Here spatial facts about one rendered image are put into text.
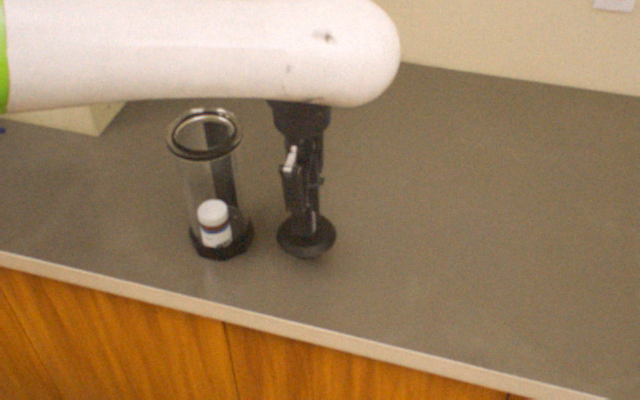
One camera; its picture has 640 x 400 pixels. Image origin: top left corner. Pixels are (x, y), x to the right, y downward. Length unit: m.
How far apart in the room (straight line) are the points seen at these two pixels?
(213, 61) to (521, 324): 0.63
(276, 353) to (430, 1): 0.76
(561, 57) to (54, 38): 1.13
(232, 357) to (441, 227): 0.42
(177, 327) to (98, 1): 0.74
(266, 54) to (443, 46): 0.93
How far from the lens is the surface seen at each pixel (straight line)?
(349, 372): 1.13
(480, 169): 1.24
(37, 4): 0.55
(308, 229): 0.99
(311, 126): 0.85
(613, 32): 1.46
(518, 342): 1.02
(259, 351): 1.16
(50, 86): 0.55
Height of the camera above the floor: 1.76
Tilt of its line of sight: 44 degrees down
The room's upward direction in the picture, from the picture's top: 2 degrees counter-clockwise
